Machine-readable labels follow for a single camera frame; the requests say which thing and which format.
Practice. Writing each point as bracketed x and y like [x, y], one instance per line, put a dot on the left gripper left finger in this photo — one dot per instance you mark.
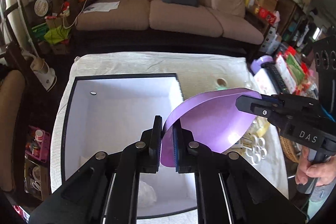
[104, 189]

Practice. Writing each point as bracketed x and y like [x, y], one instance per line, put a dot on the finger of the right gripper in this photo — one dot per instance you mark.
[274, 99]
[252, 105]

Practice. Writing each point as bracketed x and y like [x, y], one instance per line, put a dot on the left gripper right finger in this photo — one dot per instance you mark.
[228, 188]

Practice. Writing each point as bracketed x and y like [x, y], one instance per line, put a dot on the purple plastic lid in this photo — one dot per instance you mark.
[212, 117]

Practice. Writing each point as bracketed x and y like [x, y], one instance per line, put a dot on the person's right hand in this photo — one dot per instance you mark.
[325, 172]

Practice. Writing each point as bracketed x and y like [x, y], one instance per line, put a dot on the clear bag with yellow bottom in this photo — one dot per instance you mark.
[258, 128]

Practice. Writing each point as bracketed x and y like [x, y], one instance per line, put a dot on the black remote control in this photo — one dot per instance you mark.
[275, 77]

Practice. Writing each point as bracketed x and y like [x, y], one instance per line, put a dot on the wicker basket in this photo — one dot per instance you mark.
[288, 149]

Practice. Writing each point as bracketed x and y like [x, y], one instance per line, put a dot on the red white snack bag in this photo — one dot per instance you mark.
[286, 73]

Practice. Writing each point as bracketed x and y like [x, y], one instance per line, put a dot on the crumpled white plastic bag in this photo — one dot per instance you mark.
[146, 195]

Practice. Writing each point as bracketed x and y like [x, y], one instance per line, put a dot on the white striped table cloth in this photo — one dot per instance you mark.
[196, 74]

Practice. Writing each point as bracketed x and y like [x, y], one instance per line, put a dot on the white tape roll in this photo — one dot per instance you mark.
[221, 84]

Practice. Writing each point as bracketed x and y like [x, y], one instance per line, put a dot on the black and white storage box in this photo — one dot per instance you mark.
[108, 113]

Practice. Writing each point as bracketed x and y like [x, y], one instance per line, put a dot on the brown fabric sofa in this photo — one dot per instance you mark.
[211, 18]

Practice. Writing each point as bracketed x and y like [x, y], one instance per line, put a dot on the white plastic ring mold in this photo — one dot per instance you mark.
[254, 149]

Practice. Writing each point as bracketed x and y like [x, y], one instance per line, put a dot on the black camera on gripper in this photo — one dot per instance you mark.
[324, 57]

